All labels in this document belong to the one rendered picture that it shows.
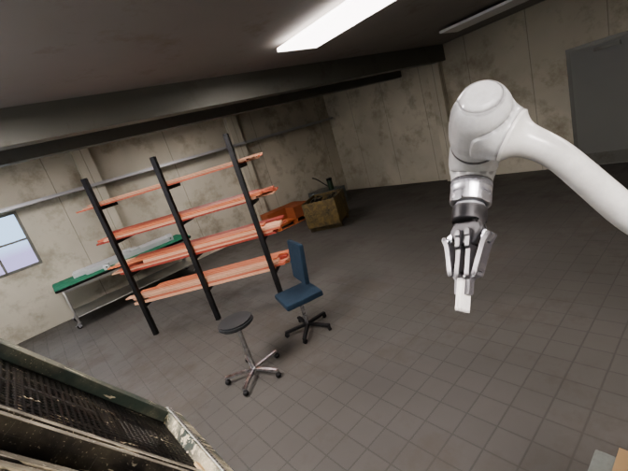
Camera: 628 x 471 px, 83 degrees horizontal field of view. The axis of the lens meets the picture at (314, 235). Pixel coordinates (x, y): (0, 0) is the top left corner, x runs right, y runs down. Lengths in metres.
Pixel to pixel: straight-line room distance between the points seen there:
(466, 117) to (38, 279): 8.36
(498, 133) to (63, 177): 8.32
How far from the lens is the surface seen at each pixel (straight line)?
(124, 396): 2.13
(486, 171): 0.88
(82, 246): 8.64
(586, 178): 0.81
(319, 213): 7.81
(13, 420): 1.23
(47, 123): 4.57
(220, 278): 5.15
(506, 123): 0.75
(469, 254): 0.83
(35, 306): 8.72
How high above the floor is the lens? 2.05
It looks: 15 degrees down
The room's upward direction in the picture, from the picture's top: 17 degrees counter-clockwise
